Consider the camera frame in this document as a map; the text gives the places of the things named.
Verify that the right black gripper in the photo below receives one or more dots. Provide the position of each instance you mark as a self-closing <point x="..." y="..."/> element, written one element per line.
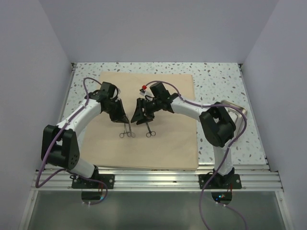
<point x="141" y="104"/>

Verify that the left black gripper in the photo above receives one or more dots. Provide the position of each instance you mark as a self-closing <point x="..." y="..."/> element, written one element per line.
<point x="121" y="117"/>

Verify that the steel scissors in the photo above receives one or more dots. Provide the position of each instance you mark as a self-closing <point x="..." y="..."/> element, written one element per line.
<point x="150" y="133"/>
<point x="130" y="133"/>

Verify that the beige cloth drape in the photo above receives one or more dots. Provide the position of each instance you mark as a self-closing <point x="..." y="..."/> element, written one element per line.
<point x="155" y="139"/>

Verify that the stainless steel tray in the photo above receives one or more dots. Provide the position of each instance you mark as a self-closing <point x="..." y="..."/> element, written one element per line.
<point x="235" y="115"/>

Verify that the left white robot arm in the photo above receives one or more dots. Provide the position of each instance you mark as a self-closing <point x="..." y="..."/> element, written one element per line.
<point x="60" y="142"/>

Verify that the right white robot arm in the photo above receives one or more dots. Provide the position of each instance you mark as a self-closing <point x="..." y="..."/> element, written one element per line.
<point x="217" y="125"/>

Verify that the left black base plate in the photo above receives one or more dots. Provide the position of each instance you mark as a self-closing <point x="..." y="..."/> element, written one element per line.
<point x="100" y="181"/>

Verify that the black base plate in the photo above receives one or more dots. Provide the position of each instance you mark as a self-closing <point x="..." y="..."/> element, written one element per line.
<point x="100" y="181"/>
<point x="228" y="181"/>

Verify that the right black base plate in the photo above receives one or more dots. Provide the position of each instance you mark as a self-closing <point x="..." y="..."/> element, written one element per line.
<point x="228" y="181"/>

